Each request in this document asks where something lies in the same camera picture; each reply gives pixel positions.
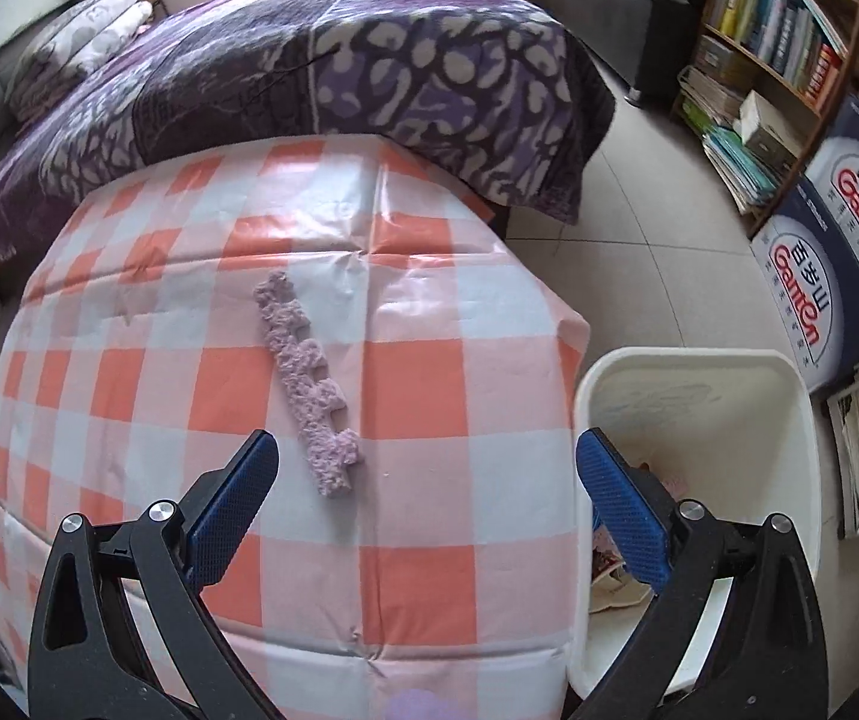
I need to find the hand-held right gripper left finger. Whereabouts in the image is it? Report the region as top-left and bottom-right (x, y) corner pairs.
(28, 429), (284, 720)

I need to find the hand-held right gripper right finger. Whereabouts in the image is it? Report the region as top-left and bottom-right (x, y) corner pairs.
(560, 426), (830, 720)

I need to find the floral paper packet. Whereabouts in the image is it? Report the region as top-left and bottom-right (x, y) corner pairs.
(592, 532), (656, 608)

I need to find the white plastic bin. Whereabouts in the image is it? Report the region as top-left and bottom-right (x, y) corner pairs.
(570, 346), (821, 710)

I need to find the pink fuzzy cloth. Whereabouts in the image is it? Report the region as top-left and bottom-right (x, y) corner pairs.
(253, 270), (363, 497)

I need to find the orange checked tablecloth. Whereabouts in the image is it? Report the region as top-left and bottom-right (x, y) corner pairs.
(0, 133), (591, 720)

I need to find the person's lilac clothing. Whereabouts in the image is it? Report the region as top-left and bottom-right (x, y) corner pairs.
(382, 690), (469, 720)

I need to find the stack of flat booklets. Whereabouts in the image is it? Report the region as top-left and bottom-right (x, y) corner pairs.
(680, 37), (785, 215)

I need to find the small pale carton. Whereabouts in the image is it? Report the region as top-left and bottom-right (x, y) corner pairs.
(737, 90), (807, 166)

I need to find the stack of white pillows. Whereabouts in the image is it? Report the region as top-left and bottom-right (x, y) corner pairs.
(5, 0), (154, 121)

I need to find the wooden bookshelf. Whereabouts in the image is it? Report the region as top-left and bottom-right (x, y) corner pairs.
(673, 0), (859, 235)

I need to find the bed with purple cover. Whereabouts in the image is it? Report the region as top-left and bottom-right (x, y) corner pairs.
(0, 0), (618, 275)

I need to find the black bench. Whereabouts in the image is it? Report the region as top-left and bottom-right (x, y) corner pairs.
(523, 0), (701, 102)

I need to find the row of thick books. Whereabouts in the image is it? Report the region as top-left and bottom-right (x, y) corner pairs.
(703, 0), (851, 110)

